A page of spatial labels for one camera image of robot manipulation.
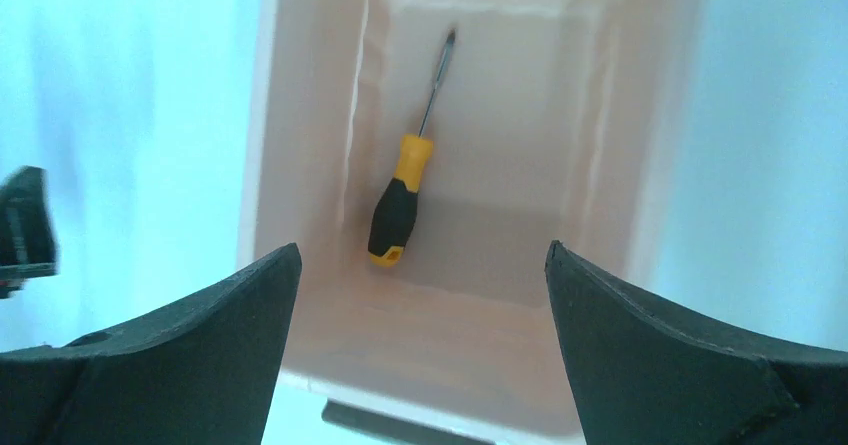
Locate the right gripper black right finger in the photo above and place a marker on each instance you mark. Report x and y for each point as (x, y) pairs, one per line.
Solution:
(643, 369)

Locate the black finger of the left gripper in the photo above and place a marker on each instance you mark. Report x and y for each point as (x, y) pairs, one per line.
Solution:
(28, 245)

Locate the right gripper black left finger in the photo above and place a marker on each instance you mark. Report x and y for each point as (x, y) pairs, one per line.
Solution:
(200, 370)

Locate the yellow black screwdriver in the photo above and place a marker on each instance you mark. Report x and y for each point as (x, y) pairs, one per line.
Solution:
(395, 214)

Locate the pink plastic bin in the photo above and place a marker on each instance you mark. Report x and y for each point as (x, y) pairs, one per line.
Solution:
(557, 119)

